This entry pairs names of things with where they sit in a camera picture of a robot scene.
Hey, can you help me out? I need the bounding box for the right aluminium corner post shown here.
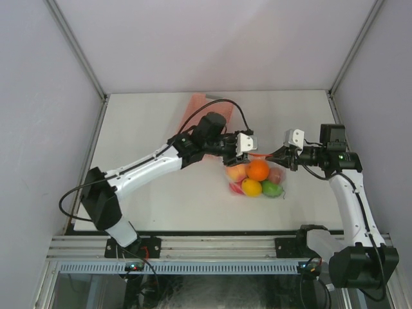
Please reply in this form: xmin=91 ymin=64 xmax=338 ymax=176
xmin=328 ymin=0 xmax=386 ymax=97

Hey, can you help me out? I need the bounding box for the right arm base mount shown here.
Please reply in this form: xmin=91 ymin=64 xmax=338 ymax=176
xmin=274 ymin=237 xmax=310 ymax=259

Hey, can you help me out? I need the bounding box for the aluminium front rail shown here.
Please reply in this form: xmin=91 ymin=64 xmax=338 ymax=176
xmin=48 ymin=234 xmax=395 ymax=260

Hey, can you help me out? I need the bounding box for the clear zip top bag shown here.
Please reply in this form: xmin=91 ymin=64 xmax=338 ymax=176
xmin=225 ymin=154 xmax=286 ymax=199

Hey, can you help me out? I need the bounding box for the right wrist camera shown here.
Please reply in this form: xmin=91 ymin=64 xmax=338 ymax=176
xmin=283 ymin=129 xmax=304 ymax=149

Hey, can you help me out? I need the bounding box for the fake green fruit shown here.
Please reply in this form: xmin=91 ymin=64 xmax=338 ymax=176
xmin=261 ymin=180 xmax=283 ymax=198

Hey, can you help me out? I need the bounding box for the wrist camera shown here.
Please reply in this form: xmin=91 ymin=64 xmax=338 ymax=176
xmin=283 ymin=129 xmax=304 ymax=149
xmin=236 ymin=133 xmax=258 ymax=156

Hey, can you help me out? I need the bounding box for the slotted cable duct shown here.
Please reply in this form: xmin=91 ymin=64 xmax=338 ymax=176
xmin=59 ymin=259 xmax=319 ymax=275

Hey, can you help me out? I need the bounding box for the pink plastic basket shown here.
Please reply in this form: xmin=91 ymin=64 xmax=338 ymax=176
xmin=178 ymin=93 xmax=234 ymax=131

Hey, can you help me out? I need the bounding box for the aluminium corner post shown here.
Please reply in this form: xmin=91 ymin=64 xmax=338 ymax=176
xmin=44 ymin=0 xmax=107 ymax=102
xmin=328 ymin=0 xmax=386 ymax=97

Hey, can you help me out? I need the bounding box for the fake brown pink fruit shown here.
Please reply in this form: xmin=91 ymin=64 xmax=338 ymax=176
xmin=267 ymin=167 xmax=285 ymax=185

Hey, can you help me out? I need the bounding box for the left aluminium corner post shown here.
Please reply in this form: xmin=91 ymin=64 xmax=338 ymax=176
xmin=44 ymin=0 xmax=107 ymax=102

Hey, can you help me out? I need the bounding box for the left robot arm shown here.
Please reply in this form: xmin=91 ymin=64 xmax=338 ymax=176
xmin=80 ymin=112 xmax=255 ymax=258

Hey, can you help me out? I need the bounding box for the fake peach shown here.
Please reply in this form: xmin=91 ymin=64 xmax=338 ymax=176
xmin=225 ymin=164 xmax=247 ymax=183

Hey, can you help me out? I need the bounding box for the fake red fruit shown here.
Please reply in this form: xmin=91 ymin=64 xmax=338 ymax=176
xmin=229 ymin=182 xmax=244 ymax=195

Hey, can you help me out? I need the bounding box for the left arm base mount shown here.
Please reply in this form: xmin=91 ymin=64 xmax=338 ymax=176
xmin=104 ymin=236 xmax=162 ymax=259

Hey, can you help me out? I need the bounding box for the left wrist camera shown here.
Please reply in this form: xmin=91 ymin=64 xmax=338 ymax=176
xmin=236 ymin=133 xmax=258 ymax=156

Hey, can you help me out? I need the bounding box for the left camera cable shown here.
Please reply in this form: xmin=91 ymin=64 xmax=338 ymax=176
xmin=59 ymin=98 xmax=254 ymax=223

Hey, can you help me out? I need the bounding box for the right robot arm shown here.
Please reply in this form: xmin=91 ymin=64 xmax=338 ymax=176
xmin=267 ymin=124 xmax=399 ymax=290

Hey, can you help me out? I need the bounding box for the fake orange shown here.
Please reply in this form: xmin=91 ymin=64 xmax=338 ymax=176
xmin=247 ymin=159 xmax=270 ymax=182

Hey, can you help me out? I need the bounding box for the fake yellow lemon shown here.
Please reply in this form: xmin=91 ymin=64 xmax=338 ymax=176
xmin=241 ymin=178 xmax=263 ymax=197

